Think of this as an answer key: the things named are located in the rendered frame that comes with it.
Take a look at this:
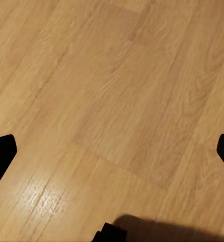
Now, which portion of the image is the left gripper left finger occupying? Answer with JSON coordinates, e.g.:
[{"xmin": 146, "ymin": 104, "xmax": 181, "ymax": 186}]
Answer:
[{"xmin": 0, "ymin": 134, "xmax": 17, "ymax": 180}]

